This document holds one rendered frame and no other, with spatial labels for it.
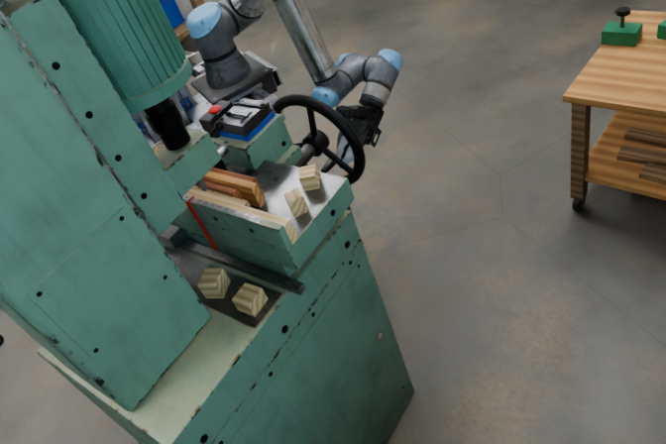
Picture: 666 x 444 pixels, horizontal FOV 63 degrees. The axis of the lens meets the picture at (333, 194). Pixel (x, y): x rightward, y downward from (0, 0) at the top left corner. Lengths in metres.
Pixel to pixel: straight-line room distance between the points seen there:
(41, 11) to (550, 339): 1.60
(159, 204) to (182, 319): 0.22
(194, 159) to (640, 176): 1.52
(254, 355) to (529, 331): 1.07
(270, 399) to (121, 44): 0.71
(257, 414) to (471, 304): 1.03
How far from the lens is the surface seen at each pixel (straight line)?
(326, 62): 1.51
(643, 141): 2.24
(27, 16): 0.86
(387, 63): 1.56
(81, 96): 0.89
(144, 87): 0.94
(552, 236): 2.14
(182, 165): 1.06
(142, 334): 1.01
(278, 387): 1.16
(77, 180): 0.86
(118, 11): 0.91
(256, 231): 1.02
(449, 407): 1.77
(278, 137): 1.27
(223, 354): 1.05
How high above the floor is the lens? 1.58
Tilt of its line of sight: 39 degrees down
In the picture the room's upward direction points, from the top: 20 degrees counter-clockwise
